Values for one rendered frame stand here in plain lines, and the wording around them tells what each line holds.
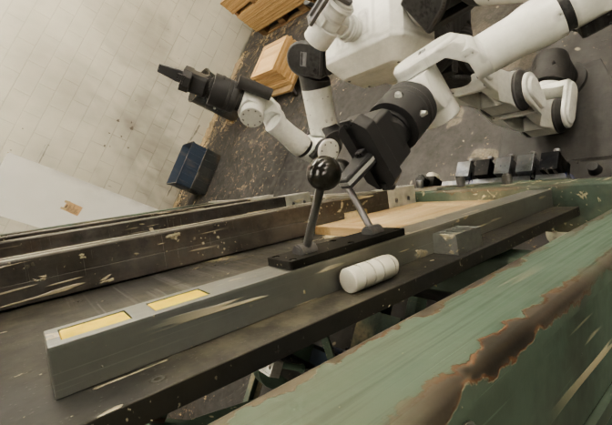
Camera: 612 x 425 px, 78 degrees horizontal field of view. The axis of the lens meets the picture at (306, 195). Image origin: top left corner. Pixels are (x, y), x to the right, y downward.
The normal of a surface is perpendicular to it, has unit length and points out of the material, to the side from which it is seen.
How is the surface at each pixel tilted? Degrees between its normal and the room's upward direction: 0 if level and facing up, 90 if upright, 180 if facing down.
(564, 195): 30
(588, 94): 0
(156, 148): 90
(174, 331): 90
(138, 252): 90
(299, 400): 59
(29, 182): 90
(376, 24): 23
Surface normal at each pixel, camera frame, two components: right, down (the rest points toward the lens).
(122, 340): 0.61, -0.04
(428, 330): -0.13, -0.99
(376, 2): -0.79, 0.00
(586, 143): -0.74, -0.39
